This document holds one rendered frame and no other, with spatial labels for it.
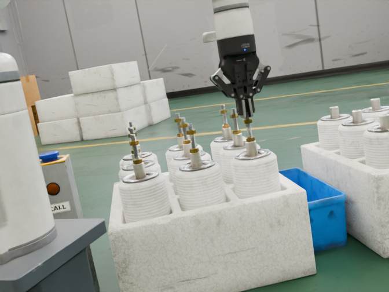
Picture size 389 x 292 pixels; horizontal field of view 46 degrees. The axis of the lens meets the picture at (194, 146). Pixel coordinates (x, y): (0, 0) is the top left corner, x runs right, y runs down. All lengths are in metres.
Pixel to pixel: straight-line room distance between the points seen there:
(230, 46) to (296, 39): 5.05
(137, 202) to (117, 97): 2.59
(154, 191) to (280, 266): 0.29
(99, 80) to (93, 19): 3.61
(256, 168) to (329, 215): 0.23
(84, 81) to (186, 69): 2.99
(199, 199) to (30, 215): 0.47
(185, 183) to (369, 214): 0.40
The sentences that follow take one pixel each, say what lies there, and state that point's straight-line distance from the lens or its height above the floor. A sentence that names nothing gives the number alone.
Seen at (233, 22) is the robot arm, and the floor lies 0.52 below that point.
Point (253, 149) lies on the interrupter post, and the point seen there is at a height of 0.26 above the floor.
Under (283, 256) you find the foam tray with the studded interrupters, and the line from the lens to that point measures 0.95.
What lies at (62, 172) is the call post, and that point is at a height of 0.29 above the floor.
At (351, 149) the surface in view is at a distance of 1.13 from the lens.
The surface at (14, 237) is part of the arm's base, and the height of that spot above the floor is 0.32.
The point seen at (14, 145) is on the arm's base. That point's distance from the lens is 0.48.
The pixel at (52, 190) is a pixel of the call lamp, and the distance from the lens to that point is 0.94.
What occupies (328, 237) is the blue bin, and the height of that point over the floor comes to 0.03.
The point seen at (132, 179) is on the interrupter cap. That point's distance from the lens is 0.91.
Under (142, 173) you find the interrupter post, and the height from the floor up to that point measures 0.26.
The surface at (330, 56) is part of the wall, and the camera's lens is 5.88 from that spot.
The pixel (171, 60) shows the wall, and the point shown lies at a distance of 6.45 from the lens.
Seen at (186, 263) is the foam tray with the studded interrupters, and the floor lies 0.08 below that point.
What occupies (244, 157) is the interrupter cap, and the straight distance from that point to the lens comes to 0.92.
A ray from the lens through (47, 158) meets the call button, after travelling 0.95.
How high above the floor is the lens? 0.46
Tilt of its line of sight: 10 degrees down
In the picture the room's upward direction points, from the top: 10 degrees counter-clockwise
